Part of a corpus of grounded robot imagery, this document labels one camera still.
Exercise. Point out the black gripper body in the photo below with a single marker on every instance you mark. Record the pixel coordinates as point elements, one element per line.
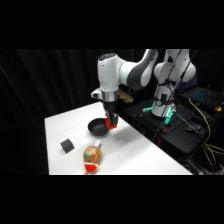
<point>109,107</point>

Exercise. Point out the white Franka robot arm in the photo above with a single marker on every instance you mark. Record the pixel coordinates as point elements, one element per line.
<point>133,71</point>

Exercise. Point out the dark grey cube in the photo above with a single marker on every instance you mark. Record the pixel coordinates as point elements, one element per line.
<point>67,145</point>

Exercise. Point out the black curtain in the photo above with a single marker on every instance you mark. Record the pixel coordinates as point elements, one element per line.
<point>36,86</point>

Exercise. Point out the red cube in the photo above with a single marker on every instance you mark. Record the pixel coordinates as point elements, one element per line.
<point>111,125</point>

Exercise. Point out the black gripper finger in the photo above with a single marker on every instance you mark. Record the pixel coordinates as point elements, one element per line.
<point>108,117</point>
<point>114,120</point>

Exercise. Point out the black laptop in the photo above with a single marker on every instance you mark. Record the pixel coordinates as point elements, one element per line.
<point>201,95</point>

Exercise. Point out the black bowl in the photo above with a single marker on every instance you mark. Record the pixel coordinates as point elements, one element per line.
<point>96,128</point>

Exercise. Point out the black robot stand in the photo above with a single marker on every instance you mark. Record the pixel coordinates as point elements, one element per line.
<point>180,133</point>

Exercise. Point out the brown plush toy with red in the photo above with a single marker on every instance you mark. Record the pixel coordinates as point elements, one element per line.
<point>92,156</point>

